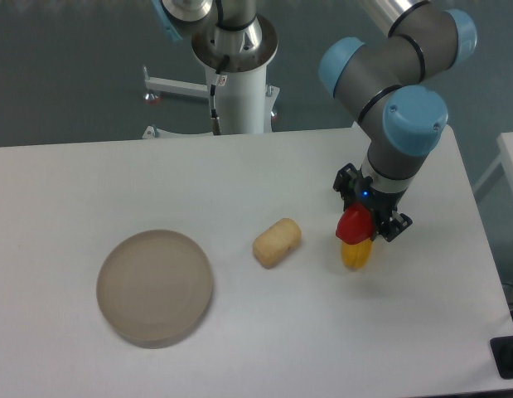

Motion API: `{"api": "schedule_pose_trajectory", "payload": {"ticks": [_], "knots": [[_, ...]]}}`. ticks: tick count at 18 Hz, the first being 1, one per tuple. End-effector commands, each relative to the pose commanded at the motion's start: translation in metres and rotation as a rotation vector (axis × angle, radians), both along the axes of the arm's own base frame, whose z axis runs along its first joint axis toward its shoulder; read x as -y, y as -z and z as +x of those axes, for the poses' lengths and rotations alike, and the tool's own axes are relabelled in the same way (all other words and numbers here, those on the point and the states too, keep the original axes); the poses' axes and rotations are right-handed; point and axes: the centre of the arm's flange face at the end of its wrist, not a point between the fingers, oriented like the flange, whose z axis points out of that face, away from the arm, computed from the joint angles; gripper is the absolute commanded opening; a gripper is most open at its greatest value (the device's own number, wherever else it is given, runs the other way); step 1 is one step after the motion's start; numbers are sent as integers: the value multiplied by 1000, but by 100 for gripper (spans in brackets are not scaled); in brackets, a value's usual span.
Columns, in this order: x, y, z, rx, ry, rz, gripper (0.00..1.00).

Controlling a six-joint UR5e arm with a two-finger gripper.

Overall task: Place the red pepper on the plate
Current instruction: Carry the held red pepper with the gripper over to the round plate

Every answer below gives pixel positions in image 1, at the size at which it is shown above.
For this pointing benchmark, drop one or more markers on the brown round plate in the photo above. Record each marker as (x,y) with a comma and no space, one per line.
(154,288)

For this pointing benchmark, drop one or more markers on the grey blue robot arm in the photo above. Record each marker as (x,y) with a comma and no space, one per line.
(382,88)

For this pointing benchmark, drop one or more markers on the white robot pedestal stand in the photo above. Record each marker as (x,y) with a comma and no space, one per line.
(235,63)

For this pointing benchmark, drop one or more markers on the black box at table edge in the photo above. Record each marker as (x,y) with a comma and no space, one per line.
(502,350)

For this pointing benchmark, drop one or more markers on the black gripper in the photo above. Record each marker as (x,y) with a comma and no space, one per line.
(369,189)

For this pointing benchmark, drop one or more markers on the beige bread roll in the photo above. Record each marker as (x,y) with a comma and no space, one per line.
(274,244)

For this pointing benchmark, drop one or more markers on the red pepper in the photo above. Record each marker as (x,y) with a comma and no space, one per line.
(355,225)

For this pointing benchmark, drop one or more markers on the white side table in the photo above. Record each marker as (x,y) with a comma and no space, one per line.
(502,165)

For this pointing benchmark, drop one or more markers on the yellow pepper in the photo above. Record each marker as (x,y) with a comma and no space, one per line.
(356,256)

